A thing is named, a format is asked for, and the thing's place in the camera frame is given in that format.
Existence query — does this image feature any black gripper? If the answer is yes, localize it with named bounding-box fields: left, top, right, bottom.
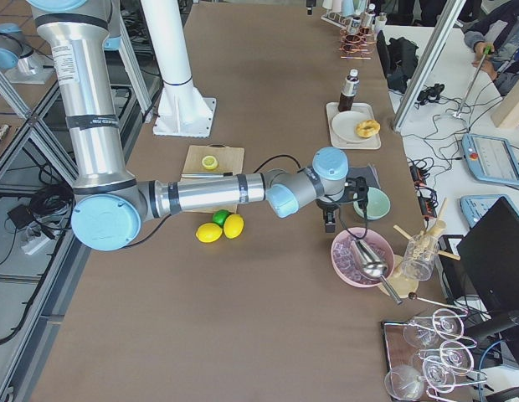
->
left=306, top=0, right=315, bottom=15
left=316, top=176, right=368, bottom=234

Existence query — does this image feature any light grey round plate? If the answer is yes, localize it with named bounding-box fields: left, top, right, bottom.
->
left=331, top=111, right=368, bottom=143

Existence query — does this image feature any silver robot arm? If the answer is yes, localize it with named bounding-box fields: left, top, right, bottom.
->
left=0, top=1, right=304, bottom=84
left=31, top=1, right=368, bottom=251

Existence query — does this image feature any cream serving tray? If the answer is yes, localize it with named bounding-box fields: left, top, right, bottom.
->
left=326, top=102, right=381, bottom=150

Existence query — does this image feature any dark drink bottle on tray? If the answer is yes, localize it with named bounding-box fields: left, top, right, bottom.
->
left=337, top=69, right=359, bottom=112

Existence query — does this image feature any dark grey cloth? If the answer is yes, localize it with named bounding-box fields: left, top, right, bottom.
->
left=347, top=164, right=381, bottom=188

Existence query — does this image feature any mint green bowl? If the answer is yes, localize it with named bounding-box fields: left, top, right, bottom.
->
left=367, top=187, right=391, bottom=220

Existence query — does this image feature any dark bottle in rack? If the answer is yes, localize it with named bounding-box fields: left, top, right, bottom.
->
left=347, top=15, right=362, bottom=36
left=361, top=3, right=375, bottom=35

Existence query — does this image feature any metal ice scoop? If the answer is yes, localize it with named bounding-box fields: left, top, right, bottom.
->
left=352, top=239, right=403, bottom=305

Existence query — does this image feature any pink bowl with ice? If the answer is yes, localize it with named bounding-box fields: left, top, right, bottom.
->
left=331, top=229, right=394, bottom=288

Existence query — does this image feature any wooden mug tree stand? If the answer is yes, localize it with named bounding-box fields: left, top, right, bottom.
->
left=393, top=198, right=460, bottom=282

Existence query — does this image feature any clear glass mug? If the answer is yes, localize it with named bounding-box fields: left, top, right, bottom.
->
left=401, top=234, right=438, bottom=281

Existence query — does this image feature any blue teach pendant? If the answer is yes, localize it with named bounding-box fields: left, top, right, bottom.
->
left=461, top=133, right=519, bottom=187
left=460, top=193, right=519, bottom=229

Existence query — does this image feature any yellow lemon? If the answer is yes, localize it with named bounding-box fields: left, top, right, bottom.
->
left=195, top=222, right=223, bottom=243
left=223, top=214, right=244, bottom=239

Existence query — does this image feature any green lime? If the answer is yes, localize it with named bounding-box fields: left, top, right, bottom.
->
left=212, top=209, right=231, bottom=227

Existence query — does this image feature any wooden cutting board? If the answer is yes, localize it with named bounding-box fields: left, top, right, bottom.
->
left=179, top=144, right=246, bottom=214

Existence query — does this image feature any halved lemon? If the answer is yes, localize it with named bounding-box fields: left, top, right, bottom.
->
left=201, top=155, right=218, bottom=171

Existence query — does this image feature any black monitor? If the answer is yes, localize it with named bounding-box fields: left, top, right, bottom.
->
left=458, top=197, right=519, bottom=312

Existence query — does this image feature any wine glass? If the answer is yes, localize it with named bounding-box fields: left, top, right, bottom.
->
left=422, top=356, right=456, bottom=394
left=403, top=308, right=464, bottom=348
left=417, top=340, right=474, bottom=371
left=383, top=364, right=425, bottom=401

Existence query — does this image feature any copper wire bottle rack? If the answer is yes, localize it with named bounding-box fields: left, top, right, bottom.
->
left=339, top=28, right=376, bottom=60

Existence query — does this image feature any aluminium frame post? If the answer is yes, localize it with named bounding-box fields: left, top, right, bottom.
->
left=392, top=0, right=465, bottom=134

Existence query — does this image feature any grey handled knife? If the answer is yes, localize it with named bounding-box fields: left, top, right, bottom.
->
left=181, top=172, right=234, bottom=179

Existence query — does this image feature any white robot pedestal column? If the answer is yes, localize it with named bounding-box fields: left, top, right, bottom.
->
left=141, top=0, right=216, bottom=138

